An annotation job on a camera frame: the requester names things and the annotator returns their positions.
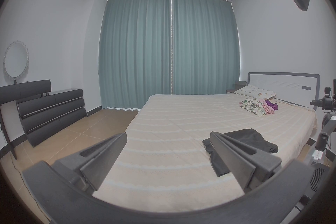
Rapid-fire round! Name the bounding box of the black cable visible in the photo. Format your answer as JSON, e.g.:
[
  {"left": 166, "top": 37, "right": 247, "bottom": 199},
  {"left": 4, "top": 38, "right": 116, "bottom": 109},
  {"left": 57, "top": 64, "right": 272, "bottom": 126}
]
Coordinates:
[{"left": 10, "top": 151, "right": 51, "bottom": 222}]

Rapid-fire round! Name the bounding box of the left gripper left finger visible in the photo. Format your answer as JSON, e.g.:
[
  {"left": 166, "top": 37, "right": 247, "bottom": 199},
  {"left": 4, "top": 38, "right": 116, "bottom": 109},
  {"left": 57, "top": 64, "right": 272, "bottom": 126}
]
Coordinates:
[{"left": 52, "top": 132, "right": 129, "bottom": 191}]

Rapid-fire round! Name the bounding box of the white printed pillow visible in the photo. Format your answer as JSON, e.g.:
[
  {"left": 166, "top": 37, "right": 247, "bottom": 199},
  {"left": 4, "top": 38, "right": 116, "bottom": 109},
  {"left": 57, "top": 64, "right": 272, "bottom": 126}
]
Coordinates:
[{"left": 234, "top": 84, "right": 277, "bottom": 99}]

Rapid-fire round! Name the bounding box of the black chest of drawers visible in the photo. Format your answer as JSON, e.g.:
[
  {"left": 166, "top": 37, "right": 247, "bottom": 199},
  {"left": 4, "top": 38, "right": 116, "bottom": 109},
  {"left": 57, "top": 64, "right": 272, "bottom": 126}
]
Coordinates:
[{"left": 16, "top": 89, "right": 87, "bottom": 148}]

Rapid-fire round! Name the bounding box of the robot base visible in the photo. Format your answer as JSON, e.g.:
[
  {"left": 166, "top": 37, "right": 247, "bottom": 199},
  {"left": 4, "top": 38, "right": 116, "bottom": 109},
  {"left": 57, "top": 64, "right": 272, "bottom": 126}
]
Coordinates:
[{"left": 295, "top": 139, "right": 336, "bottom": 214}]

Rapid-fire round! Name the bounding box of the round mirror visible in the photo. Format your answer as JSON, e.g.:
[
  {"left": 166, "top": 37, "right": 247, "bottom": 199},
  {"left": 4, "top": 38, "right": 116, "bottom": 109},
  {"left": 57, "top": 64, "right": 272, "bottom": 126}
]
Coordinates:
[{"left": 3, "top": 40, "right": 29, "bottom": 84}]

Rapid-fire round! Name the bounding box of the pink garment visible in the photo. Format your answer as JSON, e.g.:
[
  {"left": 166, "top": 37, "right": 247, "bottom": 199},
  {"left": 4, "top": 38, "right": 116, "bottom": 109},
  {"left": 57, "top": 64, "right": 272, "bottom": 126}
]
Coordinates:
[{"left": 258, "top": 98, "right": 275, "bottom": 115}]

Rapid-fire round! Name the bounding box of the black T-shirt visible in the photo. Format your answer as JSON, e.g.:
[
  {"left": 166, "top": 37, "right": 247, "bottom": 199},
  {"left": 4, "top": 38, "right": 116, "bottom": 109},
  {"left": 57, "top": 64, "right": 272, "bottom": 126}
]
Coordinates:
[{"left": 202, "top": 128, "right": 279, "bottom": 177}]

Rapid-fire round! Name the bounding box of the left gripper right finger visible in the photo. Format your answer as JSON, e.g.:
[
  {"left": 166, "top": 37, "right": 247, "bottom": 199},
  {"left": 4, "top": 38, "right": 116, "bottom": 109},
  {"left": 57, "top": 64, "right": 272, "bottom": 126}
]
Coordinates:
[{"left": 209, "top": 131, "right": 282, "bottom": 191}]

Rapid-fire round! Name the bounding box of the bed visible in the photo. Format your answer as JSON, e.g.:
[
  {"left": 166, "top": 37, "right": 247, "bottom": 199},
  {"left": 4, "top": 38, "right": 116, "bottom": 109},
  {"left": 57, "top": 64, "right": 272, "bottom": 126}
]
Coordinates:
[{"left": 92, "top": 72, "right": 321, "bottom": 198}]

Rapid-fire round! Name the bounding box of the grey bedside table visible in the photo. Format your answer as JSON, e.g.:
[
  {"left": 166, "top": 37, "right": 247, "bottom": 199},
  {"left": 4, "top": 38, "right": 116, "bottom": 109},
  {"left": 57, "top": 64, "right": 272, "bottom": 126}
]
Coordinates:
[{"left": 226, "top": 81, "right": 248, "bottom": 94}]

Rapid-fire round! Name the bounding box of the white printed pyjama top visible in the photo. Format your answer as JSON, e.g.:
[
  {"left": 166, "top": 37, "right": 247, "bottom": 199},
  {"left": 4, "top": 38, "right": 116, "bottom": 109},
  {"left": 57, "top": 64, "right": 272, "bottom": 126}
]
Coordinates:
[{"left": 239, "top": 97, "right": 268, "bottom": 116}]

